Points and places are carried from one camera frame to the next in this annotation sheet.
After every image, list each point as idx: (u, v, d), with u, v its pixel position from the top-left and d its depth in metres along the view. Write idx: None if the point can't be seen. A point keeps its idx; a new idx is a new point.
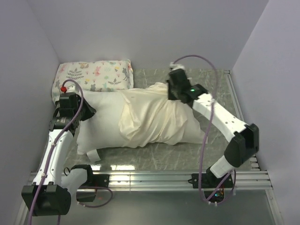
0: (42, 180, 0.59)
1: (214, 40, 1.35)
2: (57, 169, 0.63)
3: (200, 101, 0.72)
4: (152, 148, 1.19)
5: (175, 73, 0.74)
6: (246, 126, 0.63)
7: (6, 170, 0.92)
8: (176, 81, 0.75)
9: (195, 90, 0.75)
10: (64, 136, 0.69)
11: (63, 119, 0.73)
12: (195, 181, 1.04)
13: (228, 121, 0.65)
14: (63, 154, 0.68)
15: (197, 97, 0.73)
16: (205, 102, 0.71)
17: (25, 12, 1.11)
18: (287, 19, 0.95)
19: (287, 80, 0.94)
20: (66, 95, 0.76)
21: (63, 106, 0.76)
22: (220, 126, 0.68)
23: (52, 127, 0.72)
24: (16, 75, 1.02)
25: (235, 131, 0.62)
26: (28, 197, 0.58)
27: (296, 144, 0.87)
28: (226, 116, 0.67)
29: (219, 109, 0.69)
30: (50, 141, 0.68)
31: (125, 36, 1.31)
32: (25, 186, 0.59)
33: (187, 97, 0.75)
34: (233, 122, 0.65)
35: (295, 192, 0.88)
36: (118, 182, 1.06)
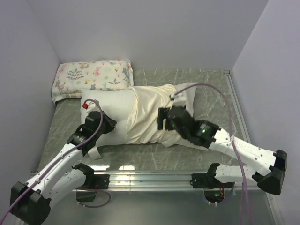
0: (33, 184, 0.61)
1: (214, 40, 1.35)
2: (51, 180, 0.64)
3: (218, 142, 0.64)
4: (152, 148, 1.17)
5: (179, 117, 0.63)
6: (276, 155, 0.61)
7: (6, 171, 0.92)
8: (181, 123, 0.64)
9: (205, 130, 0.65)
10: (74, 153, 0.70)
11: (82, 137, 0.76)
12: (195, 181, 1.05)
13: (258, 156, 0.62)
14: (66, 168, 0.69)
15: (212, 137, 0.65)
16: (224, 141, 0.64)
17: (24, 12, 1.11)
18: (287, 20, 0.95)
19: (287, 80, 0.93)
20: (92, 117, 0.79)
21: (86, 125, 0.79)
22: (248, 161, 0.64)
23: (69, 140, 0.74)
24: (15, 75, 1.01)
25: (269, 165, 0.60)
26: (15, 194, 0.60)
27: (296, 145, 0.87)
28: (252, 151, 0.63)
29: (243, 146, 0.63)
30: (61, 152, 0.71)
31: (125, 36, 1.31)
32: (18, 183, 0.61)
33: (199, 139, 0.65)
34: (262, 155, 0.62)
35: (296, 192, 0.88)
36: (118, 182, 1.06)
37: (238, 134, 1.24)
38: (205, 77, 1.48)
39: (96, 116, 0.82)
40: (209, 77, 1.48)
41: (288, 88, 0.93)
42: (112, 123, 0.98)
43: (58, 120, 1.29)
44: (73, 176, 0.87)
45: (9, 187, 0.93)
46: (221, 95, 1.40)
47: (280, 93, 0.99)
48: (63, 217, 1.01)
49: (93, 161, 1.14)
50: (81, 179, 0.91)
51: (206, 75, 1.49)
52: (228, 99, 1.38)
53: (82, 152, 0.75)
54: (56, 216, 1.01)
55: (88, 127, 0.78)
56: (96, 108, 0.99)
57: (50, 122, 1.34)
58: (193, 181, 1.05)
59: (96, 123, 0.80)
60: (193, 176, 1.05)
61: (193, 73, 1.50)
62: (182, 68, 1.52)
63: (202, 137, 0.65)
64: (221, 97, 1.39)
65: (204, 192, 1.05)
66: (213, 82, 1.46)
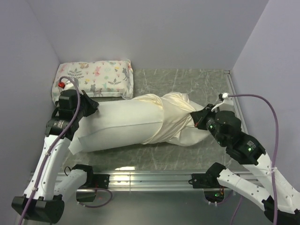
0: (33, 193, 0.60)
1: (214, 40, 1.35)
2: (48, 182, 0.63)
3: (259, 167, 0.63)
4: (152, 148, 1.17)
5: (229, 124, 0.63)
6: None
7: (6, 171, 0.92)
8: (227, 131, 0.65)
9: (252, 148, 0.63)
10: (59, 144, 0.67)
11: (60, 122, 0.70)
12: (195, 181, 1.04)
13: (289, 196, 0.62)
14: (58, 162, 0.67)
15: (255, 160, 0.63)
16: (264, 168, 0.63)
17: (24, 13, 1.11)
18: (286, 20, 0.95)
19: (287, 81, 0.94)
20: (66, 95, 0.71)
21: (62, 107, 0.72)
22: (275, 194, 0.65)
23: (48, 131, 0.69)
24: (15, 75, 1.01)
25: (296, 208, 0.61)
26: (18, 208, 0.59)
27: (296, 145, 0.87)
28: (288, 189, 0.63)
29: (280, 178, 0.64)
30: (45, 149, 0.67)
31: (125, 36, 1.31)
32: (15, 198, 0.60)
33: (240, 154, 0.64)
34: (293, 196, 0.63)
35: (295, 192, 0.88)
36: (118, 182, 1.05)
37: None
38: (205, 77, 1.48)
39: (70, 93, 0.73)
40: (209, 77, 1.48)
41: (288, 88, 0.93)
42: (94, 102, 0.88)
43: None
44: (76, 175, 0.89)
45: (9, 187, 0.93)
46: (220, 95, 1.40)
47: (279, 93, 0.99)
48: (63, 217, 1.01)
49: (93, 161, 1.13)
50: (83, 177, 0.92)
51: (206, 75, 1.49)
52: None
53: (67, 137, 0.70)
54: None
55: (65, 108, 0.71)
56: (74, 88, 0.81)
57: None
58: (193, 181, 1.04)
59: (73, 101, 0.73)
60: (194, 176, 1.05)
61: (193, 73, 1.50)
62: (182, 68, 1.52)
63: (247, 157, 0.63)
64: None
65: (204, 192, 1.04)
66: (213, 82, 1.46)
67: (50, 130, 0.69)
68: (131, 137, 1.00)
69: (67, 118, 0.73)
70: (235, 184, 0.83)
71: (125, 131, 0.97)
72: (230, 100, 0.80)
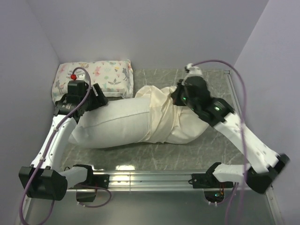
0: (40, 163, 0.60)
1: (214, 40, 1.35)
2: (56, 155, 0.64)
3: (227, 123, 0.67)
4: (152, 148, 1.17)
5: (196, 86, 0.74)
6: (278, 158, 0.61)
7: (6, 170, 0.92)
8: (194, 93, 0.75)
9: (220, 108, 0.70)
10: (68, 122, 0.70)
11: (68, 105, 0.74)
12: (195, 181, 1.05)
13: (260, 153, 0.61)
14: (64, 140, 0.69)
15: (223, 118, 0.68)
16: (232, 126, 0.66)
17: (24, 12, 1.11)
18: (286, 20, 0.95)
19: (287, 80, 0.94)
20: (75, 83, 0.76)
21: (70, 93, 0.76)
22: (249, 153, 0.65)
23: (56, 113, 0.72)
24: (15, 75, 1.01)
25: (268, 164, 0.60)
26: (25, 178, 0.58)
27: (296, 145, 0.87)
28: (258, 146, 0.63)
29: (249, 135, 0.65)
30: (53, 125, 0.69)
31: (125, 36, 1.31)
32: (22, 168, 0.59)
33: (210, 115, 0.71)
34: (265, 153, 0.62)
35: (295, 192, 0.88)
36: (118, 182, 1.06)
37: None
38: (205, 77, 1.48)
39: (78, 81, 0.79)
40: (209, 77, 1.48)
41: (288, 88, 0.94)
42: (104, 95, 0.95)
43: None
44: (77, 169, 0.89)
45: (9, 187, 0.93)
46: (220, 95, 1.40)
47: (279, 93, 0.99)
48: (63, 217, 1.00)
49: (93, 161, 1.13)
50: (84, 173, 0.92)
51: (206, 75, 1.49)
52: (228, 99, 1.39)
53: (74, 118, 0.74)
54: (57, 216, 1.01)
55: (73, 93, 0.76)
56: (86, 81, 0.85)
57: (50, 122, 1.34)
58: (193, 181, 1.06)
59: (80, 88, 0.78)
60: (193, 176, 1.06)
61: None
62: (182, 68, 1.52)
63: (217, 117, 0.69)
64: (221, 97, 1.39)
65: (204, 192, 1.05)
66: (213, 82, 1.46)
67: (58, 111, 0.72)
68: (134, 131, 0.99)
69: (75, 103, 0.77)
70: (225, 171, 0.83)
71: (129, 123, 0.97)
72: (198, 71, 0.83)
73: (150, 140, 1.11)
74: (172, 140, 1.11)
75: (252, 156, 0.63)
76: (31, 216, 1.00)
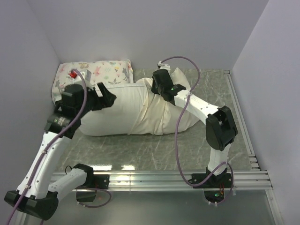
0: (25, 191, 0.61)
1: (214, 40, 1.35)
2: (42, 181, 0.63)
3: (179, 96, 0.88)
4: (152, 148, 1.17)
5: (156, 72, 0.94)
6: (219, 108, 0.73)
7: (6, 171, 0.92)
8: (158, 80, 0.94)
9: (175, 89, 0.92)
10: (57, 143, 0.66)
11: (61, 119, 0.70)
12: (195, 181, 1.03)
13: (202, 108, 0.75)
14: (55, 161, 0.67)
15: (176, 93, 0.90)
16: (183, 96, 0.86)
17: (24, 12, 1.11)
18: (286, 20, 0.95)
19: (287, 80, 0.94)
20: (69, 92, 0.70)
21: (64, 103, 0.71)
22: (198, 113, 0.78)
23: (48, 128, 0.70)
24: (15, 75, 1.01)
25: (208, 113, 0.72)
26: (11, 203, 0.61)
27: (296, 145, 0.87)
28: (201, 104, 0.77)
29: (197, 100, 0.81)
30: (43, 146, 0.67)
31: (125, 36, 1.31)
32: (10, 193, 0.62)
33: (168, 95, 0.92)
34: (206, 107, 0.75)
35: (295, 192, 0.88)
36: (118, 182, 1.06)
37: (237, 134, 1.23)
38: (205, 78, 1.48)
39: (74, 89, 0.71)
40: (209, 77, 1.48)
41: (287, 88, 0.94)
42: (109, 96, 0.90)
43: None
44: (76, 174, 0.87)
45: (9, 187, 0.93)
46: (221, 95, 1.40)
47: (279, 93, 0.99)
48: (63, 217, 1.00)
49: (93, 161, 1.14)
50: (83, 177, 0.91)
51: (206, 75, 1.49)
52: (228, 99, 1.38)
53: (67, 135, 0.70)
54: (57, 216, 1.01)
55: (67, 105, 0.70)
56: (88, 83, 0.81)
57: None
58: (193, 181, 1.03)
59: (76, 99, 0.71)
60: (193, 176, 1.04)
61: (193, 73, 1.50)
62: (182, 68, 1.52)
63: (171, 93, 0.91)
64: (221, 97, 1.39)
65: (204, 192, 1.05)
66: (213, 82, 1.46)
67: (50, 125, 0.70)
68: (132, 100, 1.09)
69: (70, 115, 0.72)
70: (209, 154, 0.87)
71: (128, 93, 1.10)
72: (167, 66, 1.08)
73: (143, 124, 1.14)
74: (163, 126, 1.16)
75: (199, 112, 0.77)
76: (31, 216, 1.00)
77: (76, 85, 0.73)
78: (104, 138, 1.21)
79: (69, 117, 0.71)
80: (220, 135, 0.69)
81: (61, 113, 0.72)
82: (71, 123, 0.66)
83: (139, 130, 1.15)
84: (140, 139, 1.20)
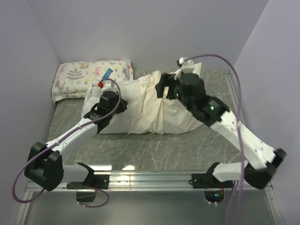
0: (54, 145, 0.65)
1: (214, 40, 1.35)
2: (69, 146, 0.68)
3: (223, 123, 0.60)
4: (152, 148, 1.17)
5: (192, 85, 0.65)
6: (276, 153, 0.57)
7: (6, 171, 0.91)
8: (191, 93, 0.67)
9: (215, 107, 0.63)
10: (91, 126, 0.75)
11: (97, 115, 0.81)
12: (195, 181, 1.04)
13: (258, 149, 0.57)
14: (81, 138, 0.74)
15: (218, 116, 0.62)
16: (230, 124, 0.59)
17: (24, 12, 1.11)
18: (287, 19, 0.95)
19: (287, 80, 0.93)
20: (107, 97, 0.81)
21: (101, 104, 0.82)
22: (247, 152, 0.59)
23: (85, 116, 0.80)
24: (15, 75, 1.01)
25: (266, 161, 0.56)
26: (33, 153, 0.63)
27: (296, 145, 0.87)
28: (254, 143, 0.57)
29: (247, 134, 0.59)
30: (78, 123, 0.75)
31: (125, 35, 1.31)
32: (38, 142, 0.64)
33: (205, 116, 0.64)
34: (262, 149, 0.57)
35: (295, 192, 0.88)
36: (118, 182, 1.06)
37: None
38: (205, 77, 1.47)
39: (110, 95, 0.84)
40: (209, 77, 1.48)
41: (287, 88, 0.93)
42: (124, 104, 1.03)
43: (58, 120, 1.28)
44: (79, 167, 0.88)
45: (9, 187, 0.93)
46: (221, 95, 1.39)
47: (279, 92, 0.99)
48: (63, 217, 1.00)
49: (93, 161, 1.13)
50: (85, 173, 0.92)
51: (206, 75, 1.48)
52: (228, 99, 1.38)
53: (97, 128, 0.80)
54: (56, 216, 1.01)
55: (103, 106, 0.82)
56: (110, 88, 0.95)
57: (50, 123, 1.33)
58: (193, 181, 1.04)
59: (110, 102, 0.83)
60: (193, 176, 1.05)
61: None
62: None
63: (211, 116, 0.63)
64: (221, 97, 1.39)
65: (204, 192, 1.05)
66: (213, 82, 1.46)
67: (86, 116, 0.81)
68: (135, 98, 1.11)
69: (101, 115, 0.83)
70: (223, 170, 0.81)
71: (131, 91, 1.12)
72: (191, 64, 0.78)
73: (142, 124, 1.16)
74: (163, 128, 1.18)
75: (251, 153, 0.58)
76: (31, 215, 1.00)
77: (112, 92, 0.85)
78: (104, 138, 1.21)
79: (101, 115, 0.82)
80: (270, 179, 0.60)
81: (96, 111, 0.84)
82: (104, 117, 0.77)
83: (139, 128, 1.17)
84: (140, 139, 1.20)
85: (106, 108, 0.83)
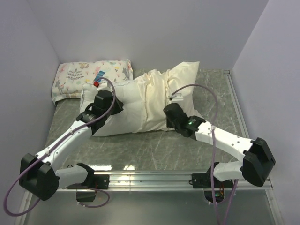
0: (44, 157, 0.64)
1: (215, 39, 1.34)
2: (60, 154, 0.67)
3: (200, 131, 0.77)
4: (152, 148, 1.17)
5: (171, 109, 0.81)
6: (252, 142, 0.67)
7: (6, 170, 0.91)
8: (173, 117, 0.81)
9: (193, 122, 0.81)
10: (83, 130, 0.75)
11: (91, 116, 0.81)
12: (195, 181, 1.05)
13: (234, 143, 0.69)
14: (73, 144, 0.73)
15: (196, 128, 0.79)
16: (205, 131, 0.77)
17: (24, 12, 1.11)
18: (287, 19, 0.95)
19: (287, 80, 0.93)
20: (101, 96, 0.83)
21: (95, 104, 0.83)
22: (229, 149, 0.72)
23: (78, 118, 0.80)
24: (15, 75, 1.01)
25: (244, 150, 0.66)
26: (25, 164, 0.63)
27: (296, 145, 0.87)
28: (230, 138, 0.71)
29: (222, 133, 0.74)
30: (70, 128, 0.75)
31: (125, 35, 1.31)
32: (28, 154, 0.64)
33: (188, 130, 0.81)
34: (238, 142, 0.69)
35: (296, 192, 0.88)
36: (118, 182, 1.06)
37: (238, 134, 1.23)
38: (205, 77, 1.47)
39: (105, 95, 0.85)
40: (209, 77, 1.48)
41: (288, 87, 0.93)
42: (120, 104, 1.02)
43: (58, 120, 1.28)
44: (78, 169, 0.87)
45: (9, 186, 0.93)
46: (221, 95, 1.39)
47: (279, 92, 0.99)
48: (63, 217, 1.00)
49: (93, 161, 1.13)
50: (84, 174, 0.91)
51: (206, 75, 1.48)
52: (228, 99, 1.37)
53: (91, 130, 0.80)
54: (56, 215, 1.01)
55: (98, 106, 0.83)
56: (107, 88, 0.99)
57: (50, 123, 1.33)
58: (193, 181, 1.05)
59: (105, 102, 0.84)
60: (194, 176, 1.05)
61: None
62: None
63: (189, 128, 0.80)
64: (221, 97, 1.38)
65: (204, 192, 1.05)
66: (213, 82, 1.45)
67: (80, 117, 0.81)
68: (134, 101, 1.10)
69: (97, 115, 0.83)
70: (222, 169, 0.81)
71: (130, 95, 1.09)
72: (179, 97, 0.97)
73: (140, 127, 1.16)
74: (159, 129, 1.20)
75: (231, 149, 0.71)
76: (31, 215, 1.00)
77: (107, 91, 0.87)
78: (104, 138, 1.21)
79: (96, 116, 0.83)
80: (260, 170, 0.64)
81: (91, 112, 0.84)
82: (98, 118, 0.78)
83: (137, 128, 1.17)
84: (140, 139, 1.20)
85: (101, 108, 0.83)
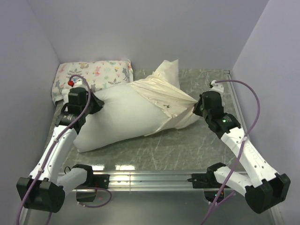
0: (39, 175, 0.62)
1: (214, 40, 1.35)
2: (54, 167, 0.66)
3: (231, 136, 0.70)
4: (152, 148, 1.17)
5: (211, 100, 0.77)
6: (276, 176, 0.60)
7: (6, 170, 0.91)
8: (209, 105, 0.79)
9: (227, 121, 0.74)
10: (68, 133, 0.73)
11: (69, 116, 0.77)
12: (195, 181, 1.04)
13: (257, 166, 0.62)
14: (63, 151, 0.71)
15: (228, 130, 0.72)
16: (236, 138, 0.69)
17: (24, 12, 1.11)
18: (287, 19, 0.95)
19: (287, 80, 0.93)
20: (75, 92, 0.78)
21: (71, 103, 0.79)
22: (248, 168, 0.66)
23: (57, 122, 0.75)
24: (15, 75, 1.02)
25: (263, 179, 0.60)
26: (23, 189, 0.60)
27: (296, 145, 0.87)
28: (256, 159, 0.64)
29: (251, 151, 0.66)
30: (54, 136, 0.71)
31: (125, 35, 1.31)
32: (20, 178, 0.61)
33: (216, 126, 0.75)
34: (262, 168, 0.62)
35: (295, 192, 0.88)
36: (118, 182, 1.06)
37: None
38: (205, 77, 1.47)
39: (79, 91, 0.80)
40: (209, 77, 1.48)
41: (287, 87, 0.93)
42: (98, 101, 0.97)
43: None
44: (76, 171, 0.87)
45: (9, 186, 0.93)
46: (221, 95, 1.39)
47: (279, 92, 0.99)
48: (63, 217, 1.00)
49: (93, 161, 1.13)
50: (84, 174, 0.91)
51: (206, 75, 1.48)
52: (228, 99, 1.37)
53: (75, 130, 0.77)
54: (57, 215, 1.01)
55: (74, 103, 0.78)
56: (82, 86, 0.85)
57: (51, 122, 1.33)
58: (193, 181, 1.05)
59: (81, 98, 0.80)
60: (193, 176, 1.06)
61: (193, 73, 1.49)
62: (183, 68, 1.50)
63: (220, 125, 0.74)
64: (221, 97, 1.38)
65: (204, 192, 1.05)
66: None
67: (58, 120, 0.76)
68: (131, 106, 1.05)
69: (75, 113, 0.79)
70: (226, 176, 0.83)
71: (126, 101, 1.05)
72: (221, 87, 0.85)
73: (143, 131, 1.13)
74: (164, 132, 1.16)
75: (251, 170, 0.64)
76: (31, 215, 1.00)
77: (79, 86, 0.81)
78: None
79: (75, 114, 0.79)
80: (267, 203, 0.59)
81: (68, 111, 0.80)
82: (80, 116, 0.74)
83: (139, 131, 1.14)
84: (140, 139, 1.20)
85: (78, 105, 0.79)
